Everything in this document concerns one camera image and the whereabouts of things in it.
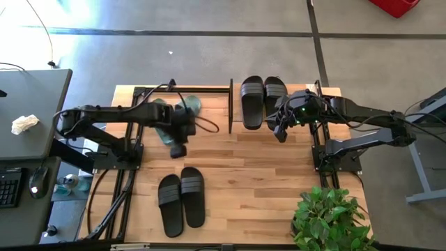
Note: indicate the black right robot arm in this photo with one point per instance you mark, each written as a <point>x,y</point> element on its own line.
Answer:
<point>362,111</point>

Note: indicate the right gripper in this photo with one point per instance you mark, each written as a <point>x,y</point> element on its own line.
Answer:
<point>287,111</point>

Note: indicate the black rubber slide sandal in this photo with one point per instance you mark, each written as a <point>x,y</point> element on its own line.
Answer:
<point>251,104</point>
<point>170,209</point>
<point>193,205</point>
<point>275,90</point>

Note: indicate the light grey desk frame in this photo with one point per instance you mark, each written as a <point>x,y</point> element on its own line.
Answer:
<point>420,167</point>

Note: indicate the black support beam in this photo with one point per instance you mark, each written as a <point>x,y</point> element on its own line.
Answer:
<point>71,157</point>

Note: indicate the black computer mouse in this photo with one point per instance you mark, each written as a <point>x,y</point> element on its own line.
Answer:
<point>37,181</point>

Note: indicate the red plastic bin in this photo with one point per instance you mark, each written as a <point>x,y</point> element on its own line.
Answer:
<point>395,6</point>

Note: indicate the black keyboard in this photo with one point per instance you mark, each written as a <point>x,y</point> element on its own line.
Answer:
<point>8,188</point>

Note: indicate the silver metal bracket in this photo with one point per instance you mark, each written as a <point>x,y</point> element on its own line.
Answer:
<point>129,247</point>

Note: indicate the green potted plant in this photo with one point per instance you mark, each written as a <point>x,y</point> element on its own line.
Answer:
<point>327,223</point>

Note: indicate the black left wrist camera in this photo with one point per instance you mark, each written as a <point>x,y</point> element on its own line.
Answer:
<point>178,151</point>

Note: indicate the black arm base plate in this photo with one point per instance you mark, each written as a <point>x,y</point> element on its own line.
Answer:
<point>104,162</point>
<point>348,166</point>

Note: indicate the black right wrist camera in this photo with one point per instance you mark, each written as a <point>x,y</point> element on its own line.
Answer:
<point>280,134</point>

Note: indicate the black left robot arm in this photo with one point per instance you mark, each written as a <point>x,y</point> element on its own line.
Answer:
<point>115,114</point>

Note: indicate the white box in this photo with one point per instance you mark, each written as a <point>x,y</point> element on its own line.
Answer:
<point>90,149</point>

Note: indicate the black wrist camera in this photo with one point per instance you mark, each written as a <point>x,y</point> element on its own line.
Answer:
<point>280,134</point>
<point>178,151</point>

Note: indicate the teal plastic bottle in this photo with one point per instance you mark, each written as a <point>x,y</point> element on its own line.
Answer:
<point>62,190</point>

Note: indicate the dark grey desk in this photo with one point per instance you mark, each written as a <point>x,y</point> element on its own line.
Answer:
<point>24,219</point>
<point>31,97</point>

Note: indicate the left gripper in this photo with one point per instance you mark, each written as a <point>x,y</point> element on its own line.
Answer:
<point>183,125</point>

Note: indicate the crumpled white tissue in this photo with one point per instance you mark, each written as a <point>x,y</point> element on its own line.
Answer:
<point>23,123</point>

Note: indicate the black round knob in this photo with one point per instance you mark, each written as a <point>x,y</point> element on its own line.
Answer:
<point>51,230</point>

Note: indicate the wooden shelf black frame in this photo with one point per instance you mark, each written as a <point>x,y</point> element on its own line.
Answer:
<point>236,101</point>

